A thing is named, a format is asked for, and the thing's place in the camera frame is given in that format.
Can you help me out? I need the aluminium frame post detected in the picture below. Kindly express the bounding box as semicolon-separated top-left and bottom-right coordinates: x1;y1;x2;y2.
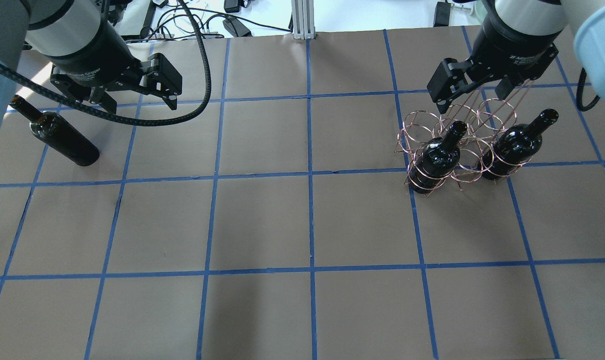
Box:
291;0;317;40

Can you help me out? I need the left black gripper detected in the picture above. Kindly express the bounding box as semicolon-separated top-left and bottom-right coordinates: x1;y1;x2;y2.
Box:
49;20;183;115

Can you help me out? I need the wine bottle in basket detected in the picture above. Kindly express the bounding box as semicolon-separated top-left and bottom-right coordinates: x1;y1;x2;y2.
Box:
475;108;559;182
408;120;468;195

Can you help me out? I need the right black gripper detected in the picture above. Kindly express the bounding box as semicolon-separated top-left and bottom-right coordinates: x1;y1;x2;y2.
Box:
426;13;559;115

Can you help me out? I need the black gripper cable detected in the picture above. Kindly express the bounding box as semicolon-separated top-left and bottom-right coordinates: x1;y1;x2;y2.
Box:
0;0;212;127

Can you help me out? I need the dark wine bottle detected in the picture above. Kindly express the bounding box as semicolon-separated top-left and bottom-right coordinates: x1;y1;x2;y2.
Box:
8;95;101;167

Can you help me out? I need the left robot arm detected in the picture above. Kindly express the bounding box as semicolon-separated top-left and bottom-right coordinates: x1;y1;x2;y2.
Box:
0;0;183;114

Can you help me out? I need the copper wire wine basket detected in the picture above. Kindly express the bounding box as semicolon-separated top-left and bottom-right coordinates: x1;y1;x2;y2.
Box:
394;80;535;198

